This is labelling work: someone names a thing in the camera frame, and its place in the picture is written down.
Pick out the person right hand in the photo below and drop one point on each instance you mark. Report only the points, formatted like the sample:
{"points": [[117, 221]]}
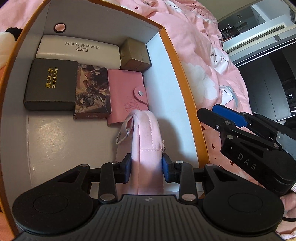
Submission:
{"points": [[289, 202]]}

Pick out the orange cardboard box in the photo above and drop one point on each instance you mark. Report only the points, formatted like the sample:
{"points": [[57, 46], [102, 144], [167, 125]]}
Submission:
{"points": [[39, 145]]}

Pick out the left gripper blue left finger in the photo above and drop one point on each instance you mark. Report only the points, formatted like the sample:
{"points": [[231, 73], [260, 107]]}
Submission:
{"points": [[112, 173]]}

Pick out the pink snap wallet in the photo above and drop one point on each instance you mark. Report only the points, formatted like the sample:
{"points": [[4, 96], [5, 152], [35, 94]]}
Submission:
{"points": [[127, 93]]}

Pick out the pink zip pouch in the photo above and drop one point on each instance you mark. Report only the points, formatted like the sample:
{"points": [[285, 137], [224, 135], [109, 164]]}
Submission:
{"points": [[140, 136]]}

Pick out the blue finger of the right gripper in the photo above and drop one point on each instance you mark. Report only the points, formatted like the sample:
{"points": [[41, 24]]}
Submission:
{"points": [[228, 128], [257, 123]]}

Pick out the white panda plush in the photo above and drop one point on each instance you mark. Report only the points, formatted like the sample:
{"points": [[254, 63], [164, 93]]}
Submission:
{"points": [[8, 39]]}

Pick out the dark illustrated card box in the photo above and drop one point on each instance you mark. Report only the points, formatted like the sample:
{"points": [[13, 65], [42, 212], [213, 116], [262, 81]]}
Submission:
{"points": [[92, 92]]}

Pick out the small brown cardboard box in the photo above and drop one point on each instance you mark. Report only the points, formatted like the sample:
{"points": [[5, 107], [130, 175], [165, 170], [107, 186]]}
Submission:
{"points": [[134, 56]]}

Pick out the long white box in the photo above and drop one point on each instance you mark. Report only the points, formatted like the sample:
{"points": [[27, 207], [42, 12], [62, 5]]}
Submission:
{"points": [[83, 51]]}

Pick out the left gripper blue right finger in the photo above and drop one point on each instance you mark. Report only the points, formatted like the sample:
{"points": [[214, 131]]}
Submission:
{"points": [[182, 173]]}

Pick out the black gift box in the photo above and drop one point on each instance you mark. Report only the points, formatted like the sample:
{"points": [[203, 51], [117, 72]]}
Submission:
{"points": [[51, 85]]}

